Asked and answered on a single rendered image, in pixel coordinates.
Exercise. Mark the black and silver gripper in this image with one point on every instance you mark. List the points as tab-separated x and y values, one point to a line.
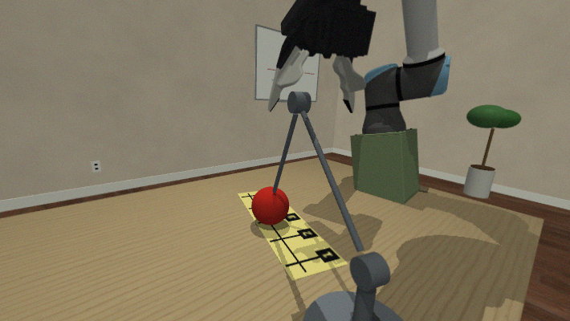
348	35

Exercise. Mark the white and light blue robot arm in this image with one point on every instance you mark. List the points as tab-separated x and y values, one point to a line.
422	75

